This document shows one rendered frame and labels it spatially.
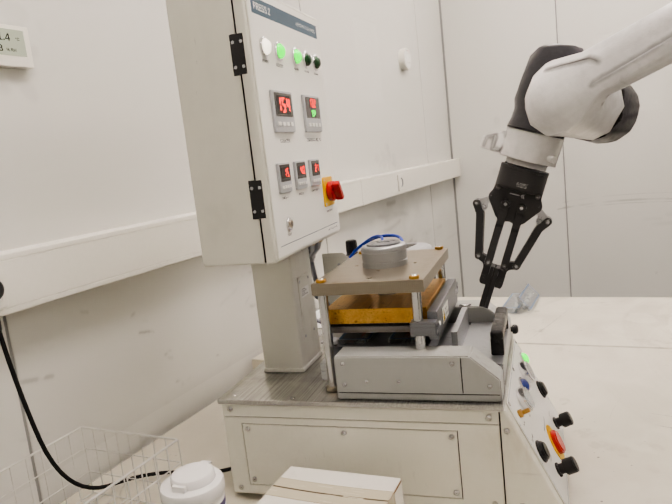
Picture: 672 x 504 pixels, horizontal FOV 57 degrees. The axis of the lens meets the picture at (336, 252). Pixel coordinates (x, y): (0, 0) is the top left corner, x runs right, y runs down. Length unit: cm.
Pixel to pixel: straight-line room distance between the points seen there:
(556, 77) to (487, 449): 53
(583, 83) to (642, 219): 270
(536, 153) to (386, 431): 48
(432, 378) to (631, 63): 50
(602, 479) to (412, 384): 36
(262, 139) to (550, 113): 41
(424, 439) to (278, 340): 32
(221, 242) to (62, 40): 54
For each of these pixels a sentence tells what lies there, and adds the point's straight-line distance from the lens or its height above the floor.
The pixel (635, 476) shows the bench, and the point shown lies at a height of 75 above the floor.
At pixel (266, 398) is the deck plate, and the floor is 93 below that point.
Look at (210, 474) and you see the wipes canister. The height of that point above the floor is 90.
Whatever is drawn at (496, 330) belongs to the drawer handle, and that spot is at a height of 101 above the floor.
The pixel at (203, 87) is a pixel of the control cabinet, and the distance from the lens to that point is 100.
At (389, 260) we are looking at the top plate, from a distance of 104.
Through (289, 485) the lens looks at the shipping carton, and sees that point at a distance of 97.
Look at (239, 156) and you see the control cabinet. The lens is 97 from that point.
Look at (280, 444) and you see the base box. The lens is 106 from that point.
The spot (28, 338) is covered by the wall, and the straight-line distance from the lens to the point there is 122.
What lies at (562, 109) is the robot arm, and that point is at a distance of 87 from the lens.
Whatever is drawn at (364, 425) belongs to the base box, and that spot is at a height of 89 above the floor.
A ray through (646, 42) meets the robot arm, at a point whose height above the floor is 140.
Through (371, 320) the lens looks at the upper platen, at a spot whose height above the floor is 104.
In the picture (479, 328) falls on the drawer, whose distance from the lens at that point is 116.
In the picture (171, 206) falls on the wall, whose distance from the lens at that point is 148.
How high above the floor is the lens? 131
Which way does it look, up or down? 9 degrees down
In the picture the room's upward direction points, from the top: 6 degrees counter-clockwise
